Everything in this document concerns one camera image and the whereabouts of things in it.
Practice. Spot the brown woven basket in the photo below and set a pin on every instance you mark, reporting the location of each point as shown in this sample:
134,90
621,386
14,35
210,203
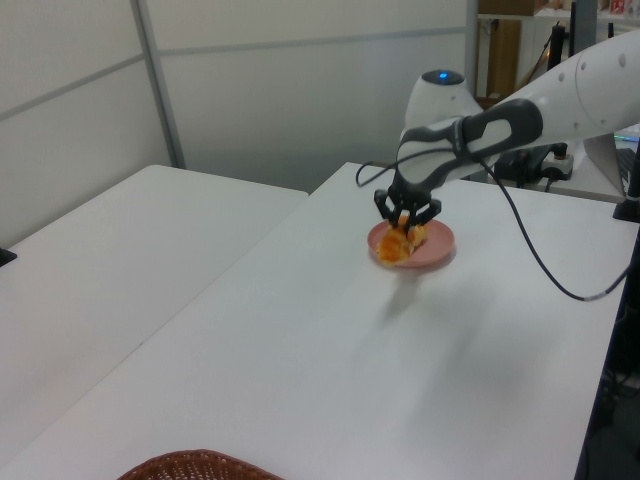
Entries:
200,465

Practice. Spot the white emergency stop box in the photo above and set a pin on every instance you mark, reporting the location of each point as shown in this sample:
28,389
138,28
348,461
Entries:
560,162

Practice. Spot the brown cardboard box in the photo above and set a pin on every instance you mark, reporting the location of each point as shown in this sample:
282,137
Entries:
502,55

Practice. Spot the white laptop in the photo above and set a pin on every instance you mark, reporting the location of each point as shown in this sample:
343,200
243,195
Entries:
602,155

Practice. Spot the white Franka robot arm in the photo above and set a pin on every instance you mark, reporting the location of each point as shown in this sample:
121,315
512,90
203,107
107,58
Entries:
575,100

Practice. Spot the pink plate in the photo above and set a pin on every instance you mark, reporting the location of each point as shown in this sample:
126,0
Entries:
440,245

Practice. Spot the white side table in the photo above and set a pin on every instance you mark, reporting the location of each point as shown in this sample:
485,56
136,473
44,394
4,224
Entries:
125,240

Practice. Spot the braided toy bread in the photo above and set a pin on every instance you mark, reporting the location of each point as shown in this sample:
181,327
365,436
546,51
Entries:
392,247

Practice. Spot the black power box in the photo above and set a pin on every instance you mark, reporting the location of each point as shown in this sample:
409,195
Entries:
520,167

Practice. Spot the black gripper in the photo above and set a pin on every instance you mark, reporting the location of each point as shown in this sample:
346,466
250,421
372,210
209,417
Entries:
410,199

